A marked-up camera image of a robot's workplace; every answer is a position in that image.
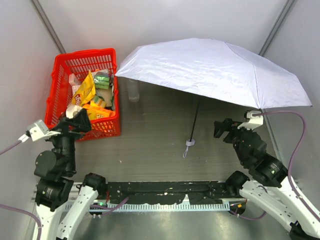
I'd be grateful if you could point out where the clear plastic water bottle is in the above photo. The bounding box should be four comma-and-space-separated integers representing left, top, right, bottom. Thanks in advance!
126, 79, 140, 103

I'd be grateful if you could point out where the white small box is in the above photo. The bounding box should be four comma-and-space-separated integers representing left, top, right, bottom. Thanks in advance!
68, 73, 81, 95

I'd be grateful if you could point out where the yellow chips bag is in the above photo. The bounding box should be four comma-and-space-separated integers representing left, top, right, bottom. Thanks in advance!
70, 70, 96, 107

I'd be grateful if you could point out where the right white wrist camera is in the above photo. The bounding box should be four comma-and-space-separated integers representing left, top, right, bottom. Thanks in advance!
243, 110, 264, 130

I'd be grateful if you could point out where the white slotted cable duct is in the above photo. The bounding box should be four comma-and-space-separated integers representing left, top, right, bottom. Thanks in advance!
61, 201, 231, 213

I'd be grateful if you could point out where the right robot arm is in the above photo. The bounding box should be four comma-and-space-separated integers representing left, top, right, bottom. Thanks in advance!
213, 118, 320, 240

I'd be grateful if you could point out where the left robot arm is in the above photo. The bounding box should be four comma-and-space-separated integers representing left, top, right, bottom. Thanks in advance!
28, 109, 107, 240

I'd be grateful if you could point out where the green sponge pack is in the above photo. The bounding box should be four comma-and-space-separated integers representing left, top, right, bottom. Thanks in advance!
92, 71, 110, 89

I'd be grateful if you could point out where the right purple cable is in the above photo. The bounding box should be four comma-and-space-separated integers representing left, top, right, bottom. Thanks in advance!
259, 110, 320, 216

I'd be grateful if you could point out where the red plastic basket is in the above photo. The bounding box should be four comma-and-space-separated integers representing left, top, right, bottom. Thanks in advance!
44, 48, 121, 141

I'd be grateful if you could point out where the lavender folding umbrella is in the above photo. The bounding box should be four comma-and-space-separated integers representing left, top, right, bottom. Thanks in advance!
115, 37, 313, 159

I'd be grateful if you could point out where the white tape roll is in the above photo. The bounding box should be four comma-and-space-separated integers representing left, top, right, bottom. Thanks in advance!
65, 103, 82, 119

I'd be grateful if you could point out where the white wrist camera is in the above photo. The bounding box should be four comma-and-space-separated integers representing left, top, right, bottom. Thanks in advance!
18, 119, 61, 143
243, 110, 264, 130

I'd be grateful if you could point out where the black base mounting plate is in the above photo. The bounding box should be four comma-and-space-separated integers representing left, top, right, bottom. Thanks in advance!
101, 181, 241, 205

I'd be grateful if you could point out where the orange snack package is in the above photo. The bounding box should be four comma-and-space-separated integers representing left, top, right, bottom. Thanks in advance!
82, 104, 116, 121

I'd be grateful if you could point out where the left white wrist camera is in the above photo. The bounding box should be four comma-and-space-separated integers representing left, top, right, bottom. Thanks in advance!
18, 119, 61, 143

